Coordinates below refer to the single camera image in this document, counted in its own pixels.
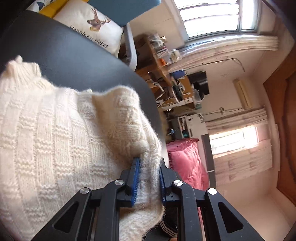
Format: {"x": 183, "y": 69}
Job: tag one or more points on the beige curtain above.
{"x": 238, "y": 165}
{"x": 223, "y": 46}

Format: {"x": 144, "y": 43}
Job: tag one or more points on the grey yellow blue sofa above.
{"x": 121, "y": 12}

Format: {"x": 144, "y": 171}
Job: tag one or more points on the deer print cushion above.
{"x": 92, "y": 24}

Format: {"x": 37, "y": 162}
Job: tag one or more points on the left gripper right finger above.
{"x": 202, "y": 215}

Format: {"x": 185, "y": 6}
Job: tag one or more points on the blue triangle pattern cushion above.
{"x": 38, "y": 5}

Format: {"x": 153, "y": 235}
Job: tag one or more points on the black monitor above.
{"x": 199, "y": 81}

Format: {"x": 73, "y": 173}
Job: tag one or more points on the white cabinet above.
{"x": 188, "y": 126}

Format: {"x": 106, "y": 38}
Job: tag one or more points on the cream knitted sweater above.
{"x": 57, "y": 140}

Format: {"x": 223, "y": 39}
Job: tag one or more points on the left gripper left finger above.
{"x": 94, "y": 214}

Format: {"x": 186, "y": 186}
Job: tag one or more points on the wall air conditioner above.
{"x": 243, "y": 94}

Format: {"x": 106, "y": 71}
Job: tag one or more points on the pink quilt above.
{"x": 185, "y": 160}

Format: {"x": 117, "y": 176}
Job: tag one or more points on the wooden shelf with clutter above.
{"x": 168, "y": 92}

